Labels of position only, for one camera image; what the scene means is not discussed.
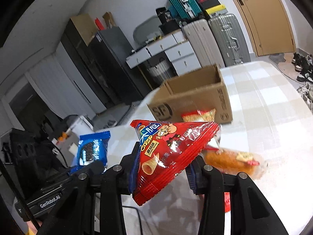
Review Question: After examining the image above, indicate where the red crispy cone snack bag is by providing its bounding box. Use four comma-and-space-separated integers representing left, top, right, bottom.
130, 119, 220, 206

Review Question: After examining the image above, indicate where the orange bread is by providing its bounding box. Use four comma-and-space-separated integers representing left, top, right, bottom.
202, 146, 268, 179

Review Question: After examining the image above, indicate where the blue Oreo cookie pack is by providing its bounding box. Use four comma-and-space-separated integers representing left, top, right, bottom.
69, 130, 111, 174

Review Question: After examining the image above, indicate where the white red noodle snack bag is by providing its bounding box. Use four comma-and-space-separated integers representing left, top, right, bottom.
181, 108, 216, 122

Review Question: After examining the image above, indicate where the red wafer pack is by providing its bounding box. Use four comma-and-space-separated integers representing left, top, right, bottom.
224, 192, 231, 213

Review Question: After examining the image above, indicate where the white kettle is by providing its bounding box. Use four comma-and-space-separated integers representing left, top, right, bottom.
64, 115, 94, 138

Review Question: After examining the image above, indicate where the SF cardboard box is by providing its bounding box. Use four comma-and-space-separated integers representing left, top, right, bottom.
148, 65, 233, 124

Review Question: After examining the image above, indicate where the white woven basket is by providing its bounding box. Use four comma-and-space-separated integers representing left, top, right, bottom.
147, 60, 177, 84

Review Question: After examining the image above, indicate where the black refrigerator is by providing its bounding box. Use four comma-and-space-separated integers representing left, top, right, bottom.
60, 14, 152, 113

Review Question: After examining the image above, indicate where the white drawer desk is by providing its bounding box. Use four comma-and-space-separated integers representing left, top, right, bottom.
126, 30, 201, 76

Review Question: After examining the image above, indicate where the silver suitcase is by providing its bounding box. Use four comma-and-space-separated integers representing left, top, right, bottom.
208, 13, 251, 67

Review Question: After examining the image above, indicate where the beige suitcase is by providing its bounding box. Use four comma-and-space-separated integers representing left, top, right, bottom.
183, 19, 225, 69

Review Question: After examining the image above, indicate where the oval mirror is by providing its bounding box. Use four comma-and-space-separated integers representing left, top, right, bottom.
133, 15, 163, 46

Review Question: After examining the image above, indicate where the wooden door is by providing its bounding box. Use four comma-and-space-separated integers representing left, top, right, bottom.
233, 0, 296, 56

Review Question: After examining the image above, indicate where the stack of shoe boxes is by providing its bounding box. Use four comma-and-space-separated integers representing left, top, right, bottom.
196, 0, 228, 20

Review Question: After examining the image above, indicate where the black cable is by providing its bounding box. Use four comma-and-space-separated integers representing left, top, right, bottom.
122, 204, 144, 235

